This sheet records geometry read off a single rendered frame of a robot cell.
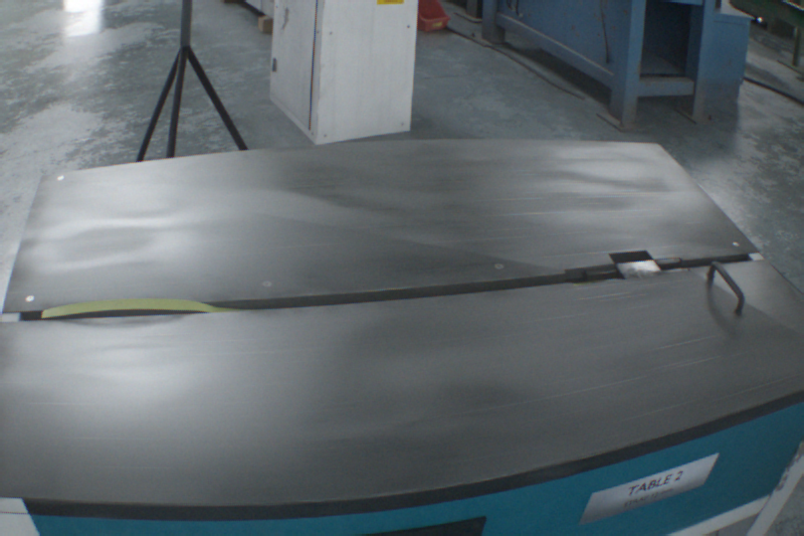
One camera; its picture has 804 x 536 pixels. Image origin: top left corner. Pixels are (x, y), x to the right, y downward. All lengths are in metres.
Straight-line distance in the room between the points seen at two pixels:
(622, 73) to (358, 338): 2.68
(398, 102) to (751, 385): 2.27
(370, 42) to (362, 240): 1.91
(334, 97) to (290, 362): 2.10
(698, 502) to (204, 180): 0.68
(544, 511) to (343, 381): 0.21
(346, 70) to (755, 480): 2.17
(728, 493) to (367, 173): 0.59
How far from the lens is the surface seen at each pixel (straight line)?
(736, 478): 0.84
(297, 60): 2.86
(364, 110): 2.81
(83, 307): 0.76
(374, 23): 2.71
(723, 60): 4.14
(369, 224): 0.88
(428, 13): 4.38
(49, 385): 0.69
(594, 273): 0.85
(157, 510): 0.58
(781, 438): 0.85
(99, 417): 0.65
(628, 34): 3.24
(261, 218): 0.88
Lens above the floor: 1.17
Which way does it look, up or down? 32 degrees down
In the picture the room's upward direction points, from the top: 4 degrees clockwise
